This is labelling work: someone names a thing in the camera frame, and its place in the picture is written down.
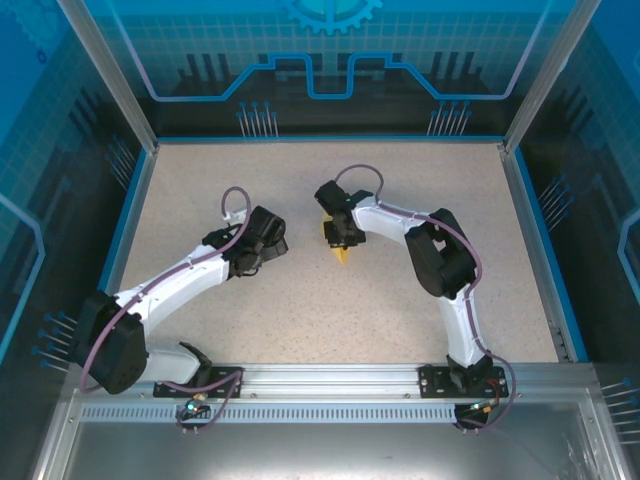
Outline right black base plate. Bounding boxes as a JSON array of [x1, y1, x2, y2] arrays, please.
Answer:
[[418, 363, 507, 400]]

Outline steel tray panel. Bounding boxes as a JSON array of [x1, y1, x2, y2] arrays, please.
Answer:
[[29, 387, 631, 480]]

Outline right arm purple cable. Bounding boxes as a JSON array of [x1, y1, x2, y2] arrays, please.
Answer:
[[333, 163, 519, 434]]

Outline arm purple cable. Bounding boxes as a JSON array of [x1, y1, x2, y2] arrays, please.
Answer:
[[79, 186, 251, 435], [333, 163, 519, 434]]

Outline slotted metal cable duct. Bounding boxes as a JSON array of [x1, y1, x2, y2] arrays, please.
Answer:
[[79, 404, 501, 424]]

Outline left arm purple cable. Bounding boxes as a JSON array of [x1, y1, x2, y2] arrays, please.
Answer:
[[79, 186, 251, 435]]

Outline blue table edge strip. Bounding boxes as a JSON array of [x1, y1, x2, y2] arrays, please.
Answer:
[[512, 147, 591, 364], [82, 147, 159, 364]]

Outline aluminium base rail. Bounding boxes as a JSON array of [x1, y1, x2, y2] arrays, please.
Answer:
[[67, 362, 596, 397]]

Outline cable connector with green light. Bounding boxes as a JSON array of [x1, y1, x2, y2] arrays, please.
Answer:
[[467, 397, 501, 416], [180, 393, 209, 419]]

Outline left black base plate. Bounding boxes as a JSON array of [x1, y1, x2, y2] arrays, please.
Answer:
[[153, 364, 246, 400]]

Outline yellow paper sheet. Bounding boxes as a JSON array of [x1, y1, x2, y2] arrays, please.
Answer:
[[319, 212, 354, 266]]

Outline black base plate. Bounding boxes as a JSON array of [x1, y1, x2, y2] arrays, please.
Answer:
[[153, 364, 246, 400], [418, 363, 507, 400]]

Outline aluminium frame post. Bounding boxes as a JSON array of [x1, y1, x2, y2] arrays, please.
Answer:
[[54, 0, 160, 156], [502, 0, 604, 154]]

